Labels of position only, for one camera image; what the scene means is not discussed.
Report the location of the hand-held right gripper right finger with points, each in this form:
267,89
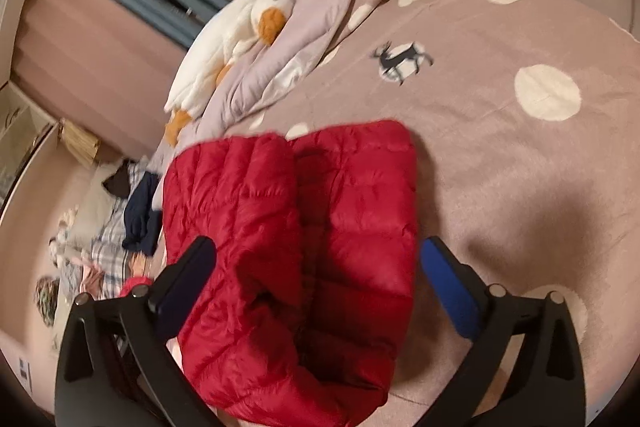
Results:
447,287

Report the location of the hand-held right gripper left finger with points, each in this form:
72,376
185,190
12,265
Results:
185,287

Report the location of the red puffer jacket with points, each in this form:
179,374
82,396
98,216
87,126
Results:
280,227

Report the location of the red garment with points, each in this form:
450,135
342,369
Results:
134,284

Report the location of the plaid cloth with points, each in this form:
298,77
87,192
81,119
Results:
107,247

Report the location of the navy garment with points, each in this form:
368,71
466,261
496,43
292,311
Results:
140,212

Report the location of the dark brown cloth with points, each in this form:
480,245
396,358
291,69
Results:
119,182

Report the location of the patterned fabric item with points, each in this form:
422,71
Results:
46,302

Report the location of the polka dot bed sheet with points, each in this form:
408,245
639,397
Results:
500,157

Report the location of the wicker basket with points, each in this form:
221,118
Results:
77,142

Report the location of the pink curtain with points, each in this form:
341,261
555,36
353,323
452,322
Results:
100,57

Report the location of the white goose plush toy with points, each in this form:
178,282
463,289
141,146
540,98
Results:
220,42

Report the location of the grey quilt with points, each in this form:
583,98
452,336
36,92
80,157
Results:
310,7

